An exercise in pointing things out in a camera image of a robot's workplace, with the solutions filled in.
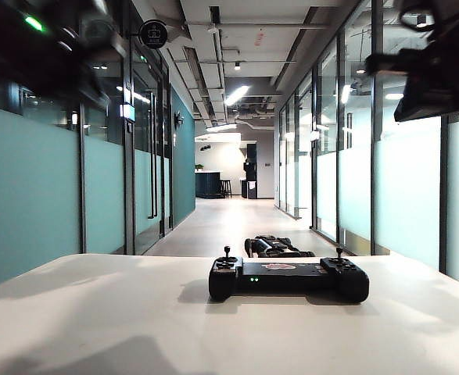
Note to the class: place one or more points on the black pendant spot light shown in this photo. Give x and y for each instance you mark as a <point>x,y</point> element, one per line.
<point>421,22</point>

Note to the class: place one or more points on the black quadruped robot dog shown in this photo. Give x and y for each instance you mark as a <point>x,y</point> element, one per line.
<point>272,247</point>

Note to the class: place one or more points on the long corridor ceiling light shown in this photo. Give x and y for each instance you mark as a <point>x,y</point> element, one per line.
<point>221,127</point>
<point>236,95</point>

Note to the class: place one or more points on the small ceiling spot light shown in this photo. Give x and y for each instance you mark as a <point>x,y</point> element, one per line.
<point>237,66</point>

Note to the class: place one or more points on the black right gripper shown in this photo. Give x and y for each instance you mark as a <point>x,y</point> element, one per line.
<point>444,90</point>

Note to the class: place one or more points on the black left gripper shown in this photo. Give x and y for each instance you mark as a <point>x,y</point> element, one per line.
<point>65,51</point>

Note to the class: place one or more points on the black spiky wall ornament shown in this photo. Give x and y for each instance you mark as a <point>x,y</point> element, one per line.
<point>178,119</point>

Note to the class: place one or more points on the dark wooden bar stool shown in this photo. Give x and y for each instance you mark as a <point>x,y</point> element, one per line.
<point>226,187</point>

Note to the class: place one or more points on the round black hanging sign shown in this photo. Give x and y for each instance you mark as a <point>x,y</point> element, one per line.
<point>153,34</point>

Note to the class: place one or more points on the long office ceiling light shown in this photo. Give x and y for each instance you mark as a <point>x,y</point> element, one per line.
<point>393,96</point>

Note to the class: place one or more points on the tall black cabinet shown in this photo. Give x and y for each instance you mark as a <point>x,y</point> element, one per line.
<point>250,172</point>

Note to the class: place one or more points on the black dual-joystick remote control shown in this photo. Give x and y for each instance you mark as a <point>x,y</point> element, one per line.
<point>280,278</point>

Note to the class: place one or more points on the small green potted plant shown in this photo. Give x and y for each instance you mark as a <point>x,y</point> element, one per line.
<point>199,168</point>

